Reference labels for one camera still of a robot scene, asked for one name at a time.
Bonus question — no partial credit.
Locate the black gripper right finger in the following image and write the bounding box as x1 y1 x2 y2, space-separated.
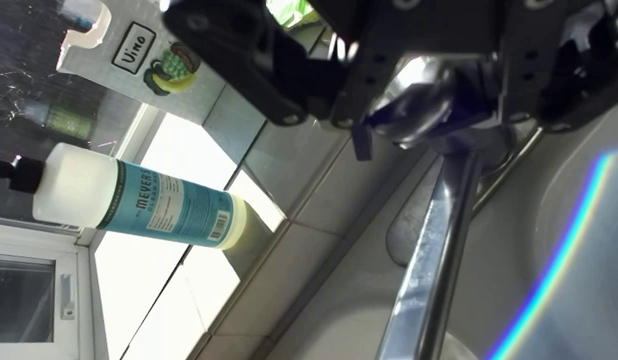
498 0 618 134

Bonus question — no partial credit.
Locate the white window frame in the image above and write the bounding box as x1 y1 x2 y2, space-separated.
0 219 111 360

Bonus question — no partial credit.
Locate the small blue label soap bottle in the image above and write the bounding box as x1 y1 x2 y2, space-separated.
0 140 249 253

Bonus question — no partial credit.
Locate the white double basin sink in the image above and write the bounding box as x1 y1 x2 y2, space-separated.
265 98 618 360

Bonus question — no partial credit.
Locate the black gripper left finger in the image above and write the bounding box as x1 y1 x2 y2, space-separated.
161 0 391 165

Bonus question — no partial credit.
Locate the chrome kitchen faucet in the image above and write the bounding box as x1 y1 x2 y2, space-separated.
359 53 548 360

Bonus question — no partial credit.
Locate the white sponge package card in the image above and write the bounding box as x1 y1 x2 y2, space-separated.
53 0 232 127

